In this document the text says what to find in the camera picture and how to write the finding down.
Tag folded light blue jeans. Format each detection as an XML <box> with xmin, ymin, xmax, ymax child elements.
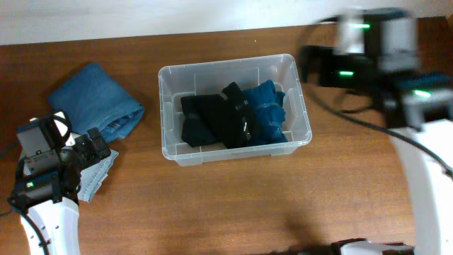
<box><xmin>75</xmin><ymin>149</ymin><xmax>119</xmax><ymax>203</ymax></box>

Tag dark teal garment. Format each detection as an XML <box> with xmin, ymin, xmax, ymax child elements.
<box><xmin>243</xmin><ymin>80</ymin><xmax>288</xmax><ymax>146</ymax></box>

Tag black garment with tape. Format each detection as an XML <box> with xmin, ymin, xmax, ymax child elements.
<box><xmin>197</xmin><ymin>81</ymin><xmax>263</xmax><ymax>149</ymax></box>

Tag clear plastic storage bin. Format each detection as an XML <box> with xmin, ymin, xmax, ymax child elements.
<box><xmin>158</xmin><ymin>54</ymin><xmax>313</xmax><ymax>166</ymax></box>

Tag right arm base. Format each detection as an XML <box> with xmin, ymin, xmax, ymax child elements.
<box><xmin>330</xmin><ymin>238</ymin><xmax>414</xmax><ymax>255</ymax></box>

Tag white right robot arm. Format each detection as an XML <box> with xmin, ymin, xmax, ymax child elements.
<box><xmin>299</xmin><ymin>8</ymin><xmax>452</xmax><ymax>254</ymax></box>

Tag folded blue denim jeans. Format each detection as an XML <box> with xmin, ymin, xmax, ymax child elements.
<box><xmin>47</xmin><ymin>63</ymin><xmax>144</xmax><ymax>143</ymax></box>

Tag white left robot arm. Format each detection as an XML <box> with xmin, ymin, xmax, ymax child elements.
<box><xmin>7</xmin><ymin>128</ymin><xmax>111</xmax><ymax>254</ymax></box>

